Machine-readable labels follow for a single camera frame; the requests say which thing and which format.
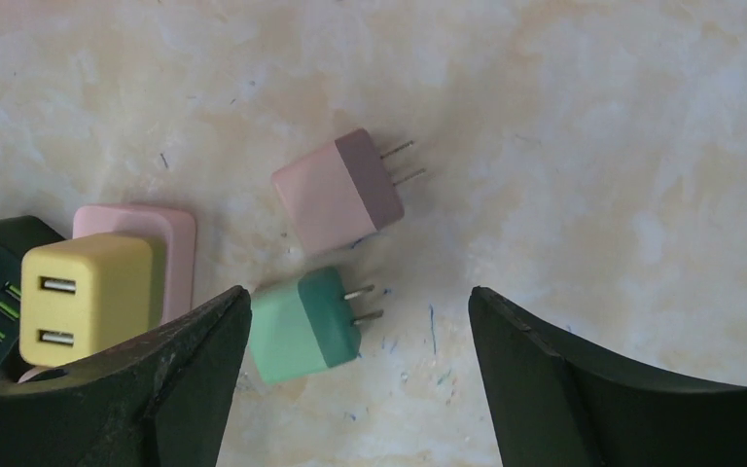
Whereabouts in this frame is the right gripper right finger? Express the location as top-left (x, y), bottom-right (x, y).
top-left (468, 287), bottom-right (747, 466)

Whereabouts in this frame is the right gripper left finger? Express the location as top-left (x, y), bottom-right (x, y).
top-left (0, 286), bottom-right (251, 466)

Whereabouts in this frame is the yellow plug adapter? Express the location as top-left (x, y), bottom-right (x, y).
top-left (18, 233), bottom-right (166, 367)

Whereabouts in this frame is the pink power strip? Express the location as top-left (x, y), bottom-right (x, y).
top-left (18, 203), bottom-right (196, 382)

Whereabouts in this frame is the pink plug adapter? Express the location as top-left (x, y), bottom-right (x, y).
top-left (270, 128), bottom-right (414, 257)

